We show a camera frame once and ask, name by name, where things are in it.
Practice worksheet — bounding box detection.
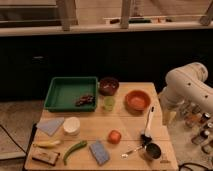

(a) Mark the red apple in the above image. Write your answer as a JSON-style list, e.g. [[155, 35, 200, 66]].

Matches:
[[108, 130, 121, 144]]

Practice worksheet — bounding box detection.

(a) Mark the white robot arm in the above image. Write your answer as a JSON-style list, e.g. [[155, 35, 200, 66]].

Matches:
[[159, 62, 213, 125]]

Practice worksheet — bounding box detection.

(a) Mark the green plastic cup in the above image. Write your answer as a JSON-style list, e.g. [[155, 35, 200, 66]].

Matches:
[[103, 96, 115, 111]]

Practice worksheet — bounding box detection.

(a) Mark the steel measuring cup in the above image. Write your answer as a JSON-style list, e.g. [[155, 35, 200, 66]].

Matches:
[[121, 143, 162, 160]]

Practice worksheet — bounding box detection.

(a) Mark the dark red bowl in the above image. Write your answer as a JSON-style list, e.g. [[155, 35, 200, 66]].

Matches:
[[99, 77, 119, 96]]

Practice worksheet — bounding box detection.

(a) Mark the dark grape bunch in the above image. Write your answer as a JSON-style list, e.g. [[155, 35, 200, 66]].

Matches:
[[75, 95, 95, 106]]

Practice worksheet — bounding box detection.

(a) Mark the orange bowl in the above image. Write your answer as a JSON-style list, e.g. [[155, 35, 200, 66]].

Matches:
[[125, 90, 151, 111]]

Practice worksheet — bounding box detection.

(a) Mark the green plastic tray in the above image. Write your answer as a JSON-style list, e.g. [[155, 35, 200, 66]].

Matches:
[[44, 77, 98, 112]]

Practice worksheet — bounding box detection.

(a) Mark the white round container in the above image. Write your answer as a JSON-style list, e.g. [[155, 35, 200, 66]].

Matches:
[[63, 117, 80, 135]]

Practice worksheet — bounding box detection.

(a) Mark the green chili pepper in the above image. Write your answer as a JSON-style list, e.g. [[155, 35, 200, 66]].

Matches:
[[63, 140, 87, 165]]

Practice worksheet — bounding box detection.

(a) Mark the blue sponge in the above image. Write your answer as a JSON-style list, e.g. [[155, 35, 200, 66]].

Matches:
[[89, 140, 110, 165]]

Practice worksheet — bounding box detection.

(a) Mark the grey blue cloth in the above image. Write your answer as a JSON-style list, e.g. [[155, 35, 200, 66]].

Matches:
[[36, 117, 65, 136]]

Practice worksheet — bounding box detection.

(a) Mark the yellow banana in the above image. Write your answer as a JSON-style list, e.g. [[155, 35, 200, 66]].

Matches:
[[33, 140, 61, 148]]

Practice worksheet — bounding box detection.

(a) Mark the brown wooden block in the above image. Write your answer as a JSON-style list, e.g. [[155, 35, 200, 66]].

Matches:
[[32, 149, 60, 166]]

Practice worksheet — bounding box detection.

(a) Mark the spice bottle rack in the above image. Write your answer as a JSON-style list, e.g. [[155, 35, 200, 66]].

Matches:
[[181, 103, 211, 145]]

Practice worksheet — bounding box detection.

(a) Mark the white handled black brush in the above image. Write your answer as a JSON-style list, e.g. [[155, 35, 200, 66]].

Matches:
[[141, 107, 154, 145]]

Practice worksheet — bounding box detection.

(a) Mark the black cable right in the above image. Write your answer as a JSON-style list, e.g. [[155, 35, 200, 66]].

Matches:
[[178, 162, 212, 171]]

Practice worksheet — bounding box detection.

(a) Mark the black cable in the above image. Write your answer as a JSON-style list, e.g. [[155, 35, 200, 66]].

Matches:
[[0, 124, 28, 155], [178, 162, 212, 171]]

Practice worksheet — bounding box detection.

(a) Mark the black cable left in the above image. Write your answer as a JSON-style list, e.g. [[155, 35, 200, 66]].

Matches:
[[0, 124, 28, 155]]

